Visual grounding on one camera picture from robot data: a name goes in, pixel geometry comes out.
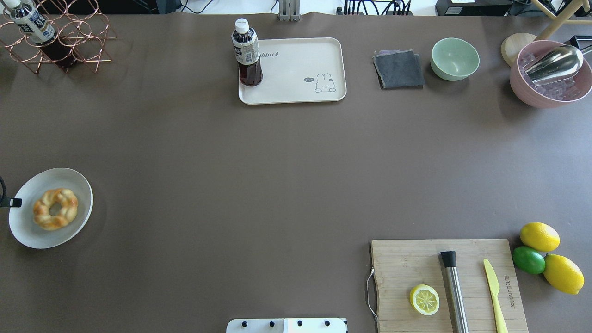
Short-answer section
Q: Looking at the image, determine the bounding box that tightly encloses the steel cylindrical muddler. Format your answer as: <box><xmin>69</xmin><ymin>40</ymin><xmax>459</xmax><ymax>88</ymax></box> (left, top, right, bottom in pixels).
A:
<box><xmin>440</xmin><ymin>251</ymin><xmax>469</xmax><ymax>333</ymax></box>

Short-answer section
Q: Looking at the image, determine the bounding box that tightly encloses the yellow lemon far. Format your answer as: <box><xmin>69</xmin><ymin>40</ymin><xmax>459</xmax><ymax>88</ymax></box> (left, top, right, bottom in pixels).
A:
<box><xmin>520</xmin><ymin>222</ymin><xmax>561</xmax><ymax>252</ymax></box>

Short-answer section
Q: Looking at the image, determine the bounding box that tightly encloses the yellow plastic knife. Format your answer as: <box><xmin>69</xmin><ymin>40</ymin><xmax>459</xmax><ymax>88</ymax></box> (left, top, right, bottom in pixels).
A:
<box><xmin>483</xmin><ymin>259</ymin><xmax>509</xmax><ymax>333</ymax></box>

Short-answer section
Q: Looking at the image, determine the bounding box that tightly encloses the wooden cutting board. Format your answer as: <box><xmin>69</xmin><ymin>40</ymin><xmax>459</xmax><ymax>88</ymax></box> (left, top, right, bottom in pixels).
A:
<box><xmin>371</xmin><ymin>240</ymin><xmax>528</xmax><ymax>333</ymax></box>

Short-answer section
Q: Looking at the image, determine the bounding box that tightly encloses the cream rabbit tray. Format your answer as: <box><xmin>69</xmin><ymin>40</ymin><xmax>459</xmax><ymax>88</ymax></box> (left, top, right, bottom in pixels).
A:
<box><xmin>238</xmin><ymin>37</ymin><xmax>347</xmax><ymax>104</ymax></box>

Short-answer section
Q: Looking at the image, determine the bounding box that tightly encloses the dark tea bottle on tray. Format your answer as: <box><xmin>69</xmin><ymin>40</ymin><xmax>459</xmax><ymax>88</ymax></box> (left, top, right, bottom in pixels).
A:
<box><xmin>231</xmin><ymin>18</ymin><xmax>263</xmax><ymax>86</ymax></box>

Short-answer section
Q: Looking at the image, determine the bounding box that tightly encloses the green lime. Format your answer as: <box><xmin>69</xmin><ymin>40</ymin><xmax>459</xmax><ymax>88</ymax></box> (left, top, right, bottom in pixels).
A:
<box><xmin>512</xmin><ymin>245</ymin><xmax>546</xmax><ymax>275</ymax></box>

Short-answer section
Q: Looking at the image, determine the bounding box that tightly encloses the steel ice scoop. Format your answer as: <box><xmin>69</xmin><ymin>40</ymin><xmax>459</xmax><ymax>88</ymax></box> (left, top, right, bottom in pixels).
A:
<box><xmin>525</xmin><ymin>45</ymin><xmax>584</xmax><ymax>85</ymax></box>

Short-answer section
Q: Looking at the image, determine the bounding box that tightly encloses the mint green bowl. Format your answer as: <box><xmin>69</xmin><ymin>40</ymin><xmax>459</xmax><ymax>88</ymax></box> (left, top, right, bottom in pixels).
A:
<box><xmin>431</xmin><ymin>37</ymin><xmax>480</xmax><ymax>81</ymax></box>

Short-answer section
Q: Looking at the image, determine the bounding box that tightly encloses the tea bottle in rack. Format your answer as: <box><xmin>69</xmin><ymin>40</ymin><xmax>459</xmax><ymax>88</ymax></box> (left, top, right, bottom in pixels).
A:
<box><xmin>4</xmin><ymin>0</ymin><xmax>77</xmax><ymax>69</ymax></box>

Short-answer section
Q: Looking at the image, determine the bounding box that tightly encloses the white round plate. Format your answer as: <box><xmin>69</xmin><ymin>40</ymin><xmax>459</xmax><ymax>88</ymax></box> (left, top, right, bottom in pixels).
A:
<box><xmin>8</xmin><ymin>168</ymin><xmax>93</xmax><ymax>249</ymax></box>

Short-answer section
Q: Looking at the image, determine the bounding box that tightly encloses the copper wire bottle rack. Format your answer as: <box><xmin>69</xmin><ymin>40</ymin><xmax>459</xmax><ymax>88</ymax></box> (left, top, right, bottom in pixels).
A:
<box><xmin>1</xmin><ymin>0</ymin><xmax>117</xmax><ymax>74</ymax></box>

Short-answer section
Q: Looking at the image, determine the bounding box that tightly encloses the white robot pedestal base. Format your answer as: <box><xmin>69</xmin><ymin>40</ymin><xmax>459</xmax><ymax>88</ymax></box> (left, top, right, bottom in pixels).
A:
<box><xmin>226</xmin><ymin>317</ymin><xmax>348</xmax><ymax>333</ymax></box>

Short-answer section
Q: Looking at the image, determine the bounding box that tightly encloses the pink ice bowl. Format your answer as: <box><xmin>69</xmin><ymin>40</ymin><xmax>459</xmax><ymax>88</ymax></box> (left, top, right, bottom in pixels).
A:
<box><xmin>510</xmin><ymin>40</ymin><xmax>592</xmax><ymax>108</ymax></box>

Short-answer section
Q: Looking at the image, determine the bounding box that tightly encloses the round wooden stand base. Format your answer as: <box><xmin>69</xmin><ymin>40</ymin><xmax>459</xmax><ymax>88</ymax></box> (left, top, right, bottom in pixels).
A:
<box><xmin>500</xmin><ymin>32</ymin><xmax>536</xmax><ymax>66</ymax></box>

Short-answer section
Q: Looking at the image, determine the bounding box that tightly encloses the yellow lemon near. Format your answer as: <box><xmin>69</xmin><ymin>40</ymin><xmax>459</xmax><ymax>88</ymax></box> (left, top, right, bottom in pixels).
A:
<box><xmin>543</xmin><ymin>254</ymin><xmax>585</xmax><ymax>295</ymax></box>

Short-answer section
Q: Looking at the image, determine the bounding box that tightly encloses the glazed twisted donut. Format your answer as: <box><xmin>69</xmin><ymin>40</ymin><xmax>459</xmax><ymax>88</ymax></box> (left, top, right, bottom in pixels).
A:
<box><xmin>32</xmin><ymin>188</ymin><xmax>79</xmax><ymax>230</ymax></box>

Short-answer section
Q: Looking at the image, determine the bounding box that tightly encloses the yellow lemon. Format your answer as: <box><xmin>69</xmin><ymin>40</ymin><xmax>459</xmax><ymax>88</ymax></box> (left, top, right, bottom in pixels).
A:
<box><xmin>543</xmin><ymin>254</ymin><xmax>585</xmax><ymax>295</ymax></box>
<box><xmin>520</xmin><ymin>222</ymin><xmax>561</xmax><ymax>252</ymax></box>

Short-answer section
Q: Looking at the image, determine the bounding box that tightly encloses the grey folded cloth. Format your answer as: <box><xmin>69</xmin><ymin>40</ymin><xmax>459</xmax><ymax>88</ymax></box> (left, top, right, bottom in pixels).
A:
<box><xmin>372</xmin><ymin>50</ymin><xmax>425</xmax><ymax>89</ymax></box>

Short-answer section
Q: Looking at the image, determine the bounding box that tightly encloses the half lemon slice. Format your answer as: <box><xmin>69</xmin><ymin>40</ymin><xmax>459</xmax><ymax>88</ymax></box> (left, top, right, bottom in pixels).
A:
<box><xmin>409</xmin><ymin>284</ymin><xmax>440</xmax><ymax>316</ymax></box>

